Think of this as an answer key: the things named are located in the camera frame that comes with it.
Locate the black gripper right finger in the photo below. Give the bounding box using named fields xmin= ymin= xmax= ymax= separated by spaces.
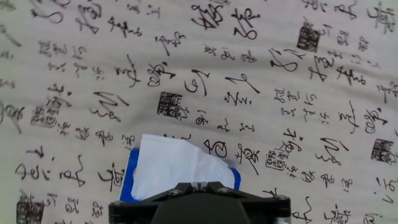
xmin=198 ymin=182 xmax=292 ymax=224

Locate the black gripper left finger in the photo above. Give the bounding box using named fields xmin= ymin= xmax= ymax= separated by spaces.
xmin=108 ymin=182 xmax=200 ymax=224

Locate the white paper napkin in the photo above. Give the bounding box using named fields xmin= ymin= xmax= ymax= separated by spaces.
xmin=130 ymin=133 xmax=236 ymax=202

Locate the blue tissue pack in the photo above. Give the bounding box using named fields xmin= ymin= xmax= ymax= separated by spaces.
xmin=119 ymin=147 xmax=242 ymax=203

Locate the beige calligraphy print tablecloth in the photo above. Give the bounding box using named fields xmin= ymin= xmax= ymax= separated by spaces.
xmin=0 ymin=0 xmax=398 ymax=224

